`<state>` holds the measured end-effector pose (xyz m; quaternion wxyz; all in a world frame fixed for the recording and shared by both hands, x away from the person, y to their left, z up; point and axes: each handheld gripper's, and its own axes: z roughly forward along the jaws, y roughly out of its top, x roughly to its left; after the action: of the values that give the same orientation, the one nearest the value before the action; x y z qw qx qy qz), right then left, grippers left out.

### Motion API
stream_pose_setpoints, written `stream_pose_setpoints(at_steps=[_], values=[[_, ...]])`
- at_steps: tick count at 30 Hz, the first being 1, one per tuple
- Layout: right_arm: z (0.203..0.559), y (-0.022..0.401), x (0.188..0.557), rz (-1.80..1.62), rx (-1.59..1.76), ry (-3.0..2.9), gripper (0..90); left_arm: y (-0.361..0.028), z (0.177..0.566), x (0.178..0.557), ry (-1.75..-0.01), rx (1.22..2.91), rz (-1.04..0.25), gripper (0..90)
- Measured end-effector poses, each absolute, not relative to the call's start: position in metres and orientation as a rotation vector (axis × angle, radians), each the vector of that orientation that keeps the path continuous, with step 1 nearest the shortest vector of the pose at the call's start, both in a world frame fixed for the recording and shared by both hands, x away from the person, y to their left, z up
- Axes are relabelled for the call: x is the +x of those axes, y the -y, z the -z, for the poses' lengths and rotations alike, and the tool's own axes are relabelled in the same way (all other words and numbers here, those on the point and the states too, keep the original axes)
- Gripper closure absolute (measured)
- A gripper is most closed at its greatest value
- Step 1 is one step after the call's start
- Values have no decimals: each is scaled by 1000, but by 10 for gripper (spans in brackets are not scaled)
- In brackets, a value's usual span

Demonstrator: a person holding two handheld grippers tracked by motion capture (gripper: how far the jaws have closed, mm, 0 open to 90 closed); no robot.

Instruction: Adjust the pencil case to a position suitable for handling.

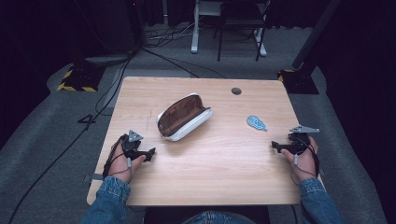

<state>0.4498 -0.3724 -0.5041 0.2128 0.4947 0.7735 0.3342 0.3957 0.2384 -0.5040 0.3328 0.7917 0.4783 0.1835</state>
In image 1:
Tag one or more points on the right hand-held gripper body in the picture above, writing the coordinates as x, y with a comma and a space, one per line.
299, 138

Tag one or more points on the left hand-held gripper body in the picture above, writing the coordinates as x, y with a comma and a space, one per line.
130, 145

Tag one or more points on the person's right hand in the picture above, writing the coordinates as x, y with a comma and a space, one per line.
303, 165

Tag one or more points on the person's left hand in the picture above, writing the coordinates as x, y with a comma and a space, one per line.
121, 168

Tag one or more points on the small light blue eraser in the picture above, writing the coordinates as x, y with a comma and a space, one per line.
256, 123

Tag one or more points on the white pencil case brown lining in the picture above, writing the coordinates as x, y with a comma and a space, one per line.
183, 117

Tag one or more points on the black base yellow striped edge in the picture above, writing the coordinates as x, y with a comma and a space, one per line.
299, 81
81, 79

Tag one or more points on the grey round table grommet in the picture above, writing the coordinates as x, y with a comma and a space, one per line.
236, 91

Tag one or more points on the grey flat stand foot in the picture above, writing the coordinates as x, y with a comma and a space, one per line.
109, 59

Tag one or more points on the person's lap in jeans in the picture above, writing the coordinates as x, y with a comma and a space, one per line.
219, 218

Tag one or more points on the black slanted stand pole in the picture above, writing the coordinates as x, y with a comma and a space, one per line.
314, 34

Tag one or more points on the black chair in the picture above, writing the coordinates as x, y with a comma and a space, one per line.
241, 21

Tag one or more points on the white desk frame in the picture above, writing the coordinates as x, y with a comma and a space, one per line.
195, 34

